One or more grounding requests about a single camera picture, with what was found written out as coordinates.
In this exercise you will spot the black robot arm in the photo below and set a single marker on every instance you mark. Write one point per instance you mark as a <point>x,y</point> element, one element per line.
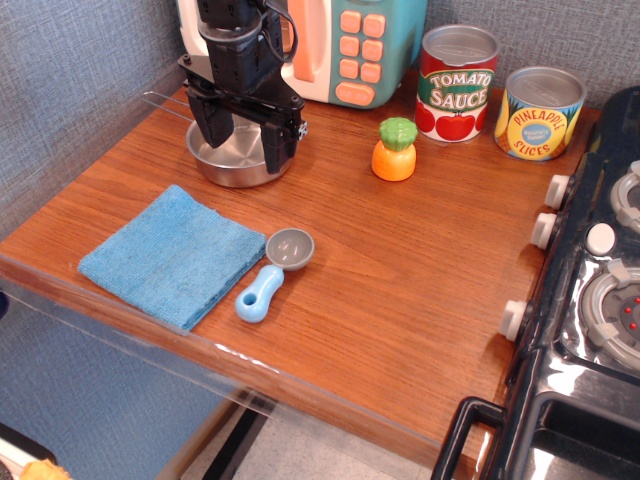
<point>234,21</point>

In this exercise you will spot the blue folded cloth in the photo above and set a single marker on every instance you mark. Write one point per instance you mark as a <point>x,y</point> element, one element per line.
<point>176,260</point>

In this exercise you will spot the white stove knob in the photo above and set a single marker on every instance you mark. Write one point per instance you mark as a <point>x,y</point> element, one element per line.
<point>556,191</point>
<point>512,317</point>
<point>542,230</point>

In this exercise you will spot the pineapple slices can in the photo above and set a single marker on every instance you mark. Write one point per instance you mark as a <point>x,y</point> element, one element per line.
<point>539,112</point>

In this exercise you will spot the white stove knob middle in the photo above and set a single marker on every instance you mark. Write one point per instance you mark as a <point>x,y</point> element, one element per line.
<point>542,230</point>

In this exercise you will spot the black toy stove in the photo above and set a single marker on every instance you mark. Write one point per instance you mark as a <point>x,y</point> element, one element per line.
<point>572,404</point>

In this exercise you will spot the stainless steel pan bowl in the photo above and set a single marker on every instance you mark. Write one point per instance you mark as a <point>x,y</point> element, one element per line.
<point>238,163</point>

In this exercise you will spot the tomato sauce can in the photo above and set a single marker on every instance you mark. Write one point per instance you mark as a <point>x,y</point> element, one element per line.
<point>456,75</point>

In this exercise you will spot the white stove knob lower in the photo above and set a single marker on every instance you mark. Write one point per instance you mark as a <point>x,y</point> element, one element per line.
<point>512,317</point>

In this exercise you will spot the white stove knob upper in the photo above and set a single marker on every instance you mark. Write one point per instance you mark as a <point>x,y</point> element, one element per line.
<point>556,191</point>

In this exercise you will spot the orange object at corner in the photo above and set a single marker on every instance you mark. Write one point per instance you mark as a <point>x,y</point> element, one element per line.
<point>36,470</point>

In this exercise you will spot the orange toy carrot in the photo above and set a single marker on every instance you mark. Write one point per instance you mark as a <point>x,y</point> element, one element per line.
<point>394,156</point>

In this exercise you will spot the blue grey toy scoop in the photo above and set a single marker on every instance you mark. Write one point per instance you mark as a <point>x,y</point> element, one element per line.
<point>286,250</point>

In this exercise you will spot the teal toy microwave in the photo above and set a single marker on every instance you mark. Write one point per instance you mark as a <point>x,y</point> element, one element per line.
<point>349,53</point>

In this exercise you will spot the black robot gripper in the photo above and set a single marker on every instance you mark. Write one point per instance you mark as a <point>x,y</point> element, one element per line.
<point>244,79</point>

